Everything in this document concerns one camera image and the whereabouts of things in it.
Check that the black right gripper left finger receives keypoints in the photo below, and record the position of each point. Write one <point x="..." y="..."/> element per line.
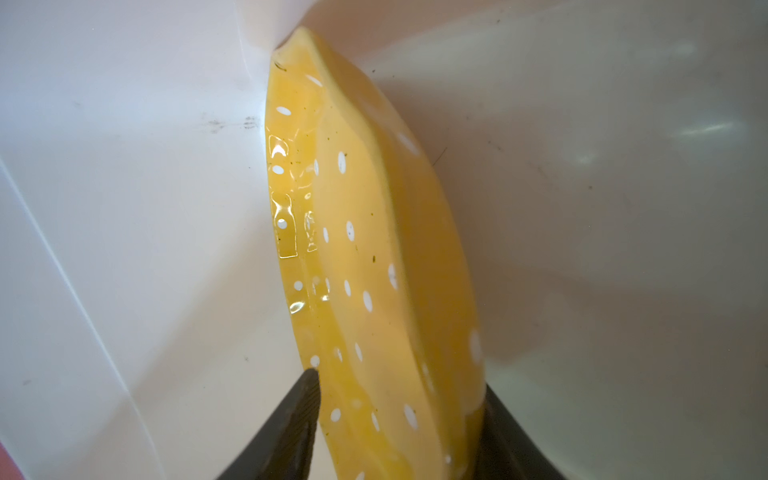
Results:
<point x="283" y="447"/>

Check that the white plastic bin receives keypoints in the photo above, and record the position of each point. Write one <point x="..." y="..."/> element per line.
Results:
<point x="605" y="162"/>

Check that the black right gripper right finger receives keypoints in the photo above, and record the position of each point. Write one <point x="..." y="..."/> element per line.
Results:
<point x="505" y="451"/>

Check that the yellow white-dotted plate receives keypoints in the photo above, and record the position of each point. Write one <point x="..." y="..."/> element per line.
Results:
<point x="373" y="270"/>

